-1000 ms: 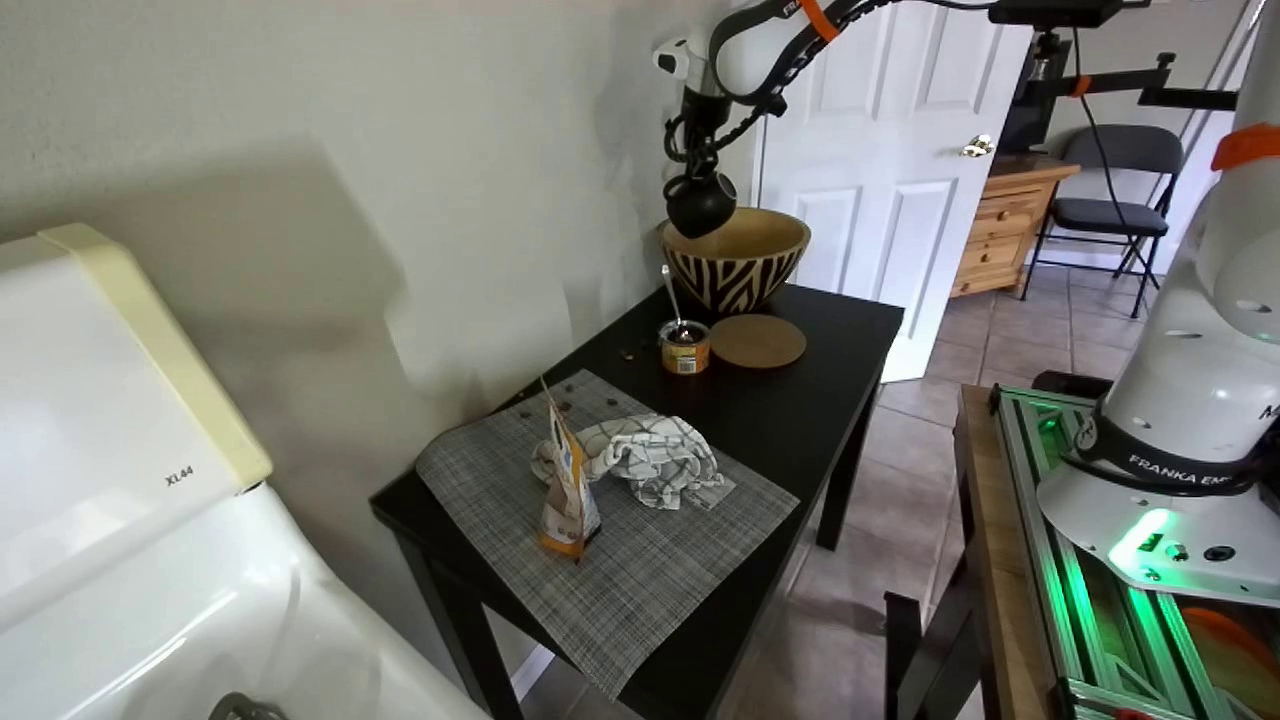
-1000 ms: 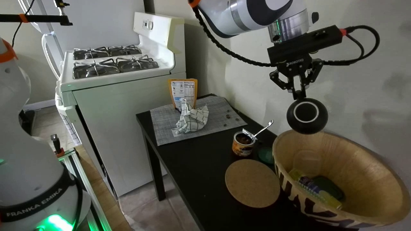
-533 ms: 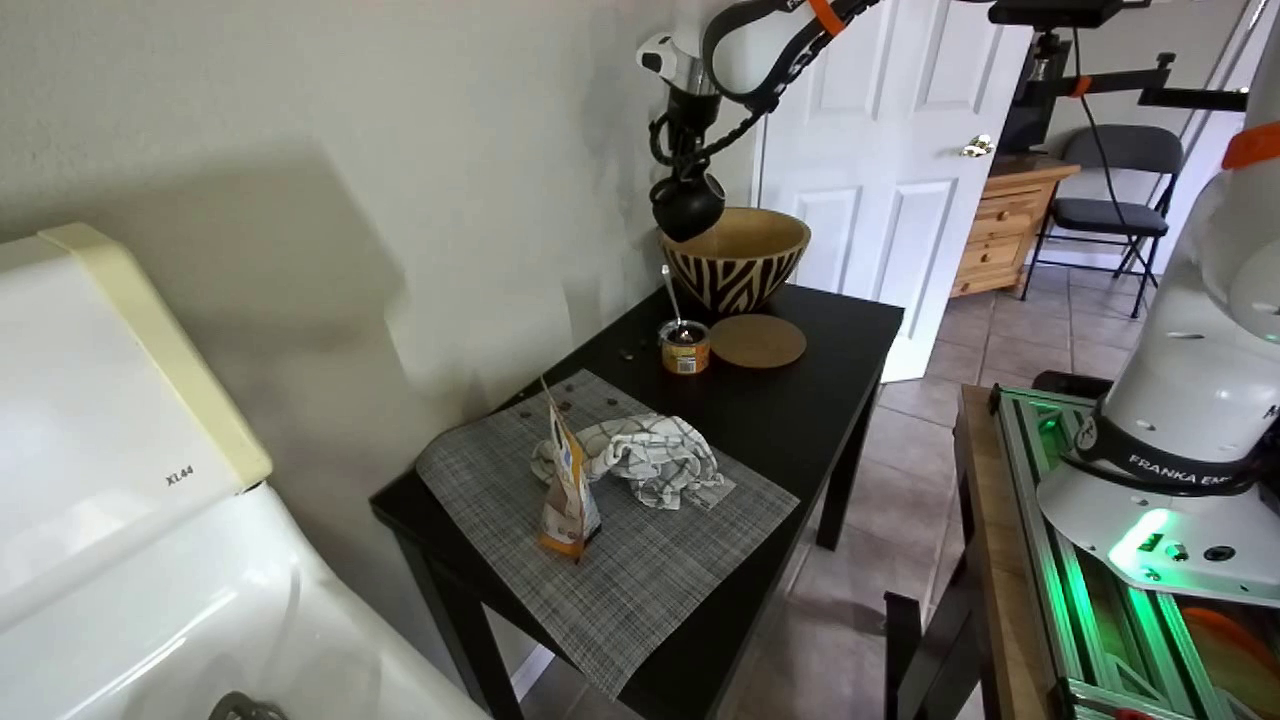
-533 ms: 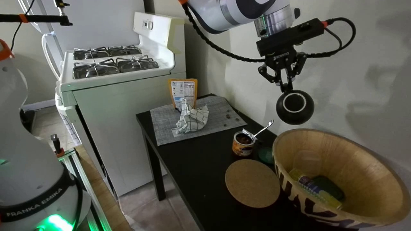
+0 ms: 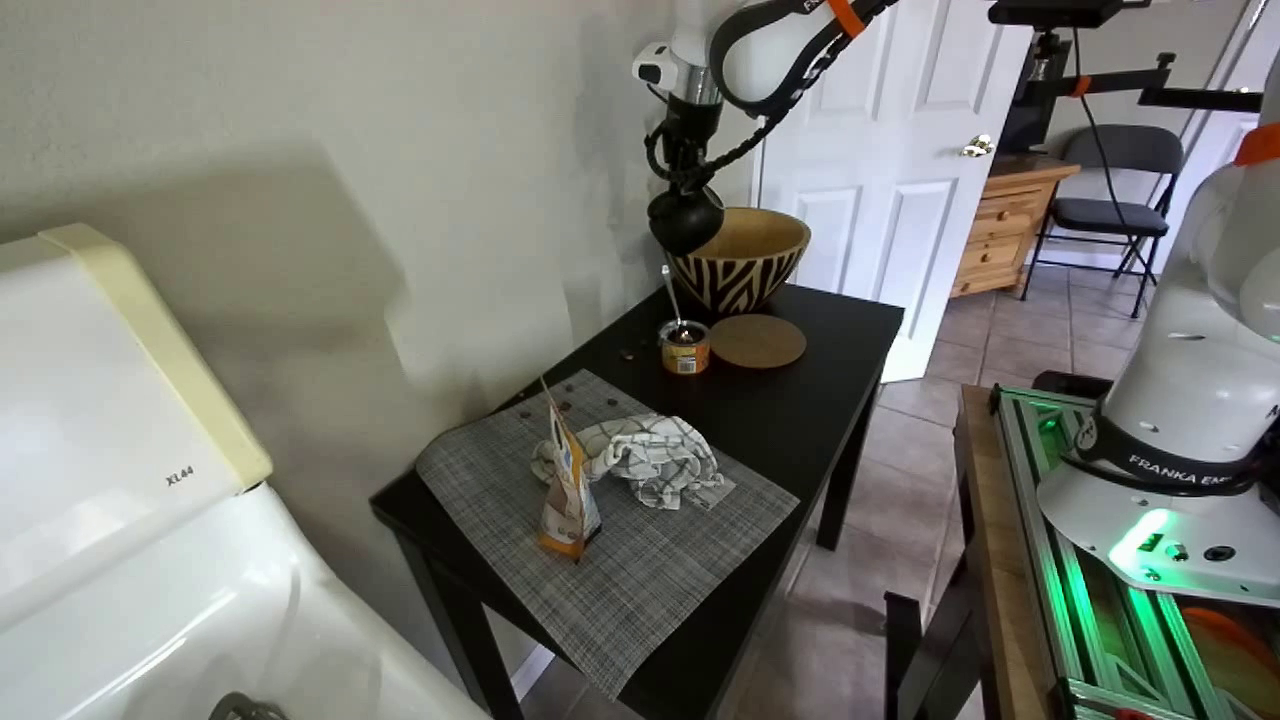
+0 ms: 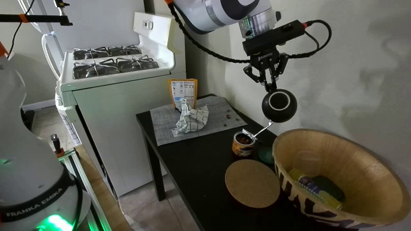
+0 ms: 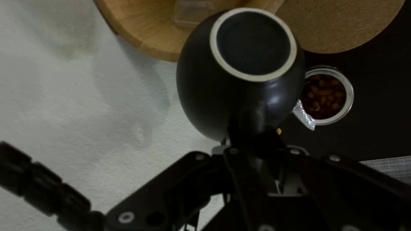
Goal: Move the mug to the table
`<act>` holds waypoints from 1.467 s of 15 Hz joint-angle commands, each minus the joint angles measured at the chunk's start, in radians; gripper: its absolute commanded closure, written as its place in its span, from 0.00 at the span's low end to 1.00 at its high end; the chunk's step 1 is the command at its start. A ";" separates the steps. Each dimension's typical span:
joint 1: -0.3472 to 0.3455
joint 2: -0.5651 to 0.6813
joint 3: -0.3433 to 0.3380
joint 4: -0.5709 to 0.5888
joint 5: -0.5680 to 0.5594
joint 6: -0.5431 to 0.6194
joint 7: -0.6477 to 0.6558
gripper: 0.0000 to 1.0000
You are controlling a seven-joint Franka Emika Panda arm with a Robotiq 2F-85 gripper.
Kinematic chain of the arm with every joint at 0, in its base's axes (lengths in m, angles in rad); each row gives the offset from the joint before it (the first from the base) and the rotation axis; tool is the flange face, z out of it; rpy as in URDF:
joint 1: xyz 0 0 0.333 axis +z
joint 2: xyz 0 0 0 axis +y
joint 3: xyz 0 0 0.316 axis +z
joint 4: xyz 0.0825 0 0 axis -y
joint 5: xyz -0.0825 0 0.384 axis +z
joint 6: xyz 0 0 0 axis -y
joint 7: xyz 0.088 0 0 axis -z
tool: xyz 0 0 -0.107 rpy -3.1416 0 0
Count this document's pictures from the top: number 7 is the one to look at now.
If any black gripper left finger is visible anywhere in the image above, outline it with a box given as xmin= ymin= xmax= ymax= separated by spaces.
xmin=102 ymin=145 xmax=259 ymax=231

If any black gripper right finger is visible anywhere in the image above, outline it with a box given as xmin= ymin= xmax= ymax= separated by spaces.
xmin=256 ymin=136 xmax=411 ymax=231

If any black round mug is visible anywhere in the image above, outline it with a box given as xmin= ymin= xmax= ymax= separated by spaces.
xmin=176 ymin=6 xmax=307 ymax=143

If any gray woven placemat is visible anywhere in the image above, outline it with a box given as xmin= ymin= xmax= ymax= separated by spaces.
xmin=359 ymin=154 xmax=411 ymax=186

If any black side table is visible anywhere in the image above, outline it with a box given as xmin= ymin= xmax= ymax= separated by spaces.
xmin=275 ymin=0 xmax=411 ymax=163

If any open tin can orange label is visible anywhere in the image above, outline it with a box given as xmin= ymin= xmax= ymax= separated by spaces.
xmin=292 ymin=64 xmax=356 ymax=132

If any round cork coaster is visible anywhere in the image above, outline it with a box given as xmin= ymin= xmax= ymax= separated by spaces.
xmin=274 ymin=0 xmax=406 ymax=55

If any zebra pattern wooden bowl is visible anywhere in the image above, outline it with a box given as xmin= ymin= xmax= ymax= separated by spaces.
xmin=94 ymin=0 xmax=287 ymax=64

